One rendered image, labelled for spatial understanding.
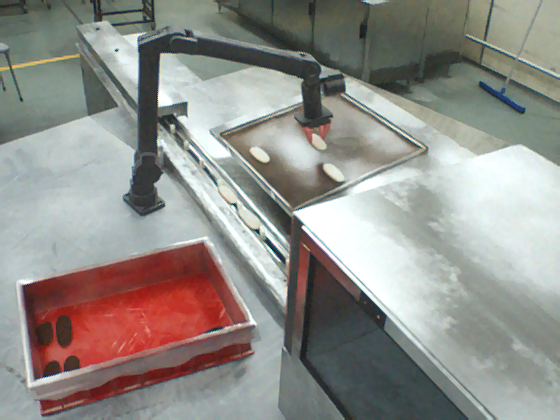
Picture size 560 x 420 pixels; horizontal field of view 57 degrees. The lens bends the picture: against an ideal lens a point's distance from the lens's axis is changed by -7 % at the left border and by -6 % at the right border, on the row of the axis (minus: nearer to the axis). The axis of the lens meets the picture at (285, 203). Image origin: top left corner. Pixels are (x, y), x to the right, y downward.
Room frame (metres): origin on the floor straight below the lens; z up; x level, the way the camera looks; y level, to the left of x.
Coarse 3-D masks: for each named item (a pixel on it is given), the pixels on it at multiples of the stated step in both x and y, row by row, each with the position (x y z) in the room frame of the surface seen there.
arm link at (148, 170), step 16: (160, 32) 1.38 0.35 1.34; (176, 32) 1.35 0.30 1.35; (144, 48) 1.32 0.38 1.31; (160, 48) 1.34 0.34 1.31; (144, 64) 1.33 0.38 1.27; (144, 80) 1.33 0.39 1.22; (144, 96) 1.33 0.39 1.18; (144, 112) 1.33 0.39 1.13; (144, 128) 1.33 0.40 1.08; (144, 144) 1.33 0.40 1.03; (144, 160) 1.31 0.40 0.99; (144, 176) 1.30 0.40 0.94; (160, 176) 1.32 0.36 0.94
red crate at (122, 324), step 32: (160, 288) 0.98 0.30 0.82; (192, 288) 0.99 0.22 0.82; (96, 320) 0.85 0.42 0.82; (128, 320) 0.86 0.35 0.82; (160, 320) 0.87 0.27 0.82; (192, 320) 0.88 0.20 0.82; (224, 320) 0.89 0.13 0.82; (64, 352) 0.75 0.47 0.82; (96, 352) 0.76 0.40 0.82; (128, 352) 0.77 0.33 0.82; (224, 352) 0.77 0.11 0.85; (128, 384) 0.67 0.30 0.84
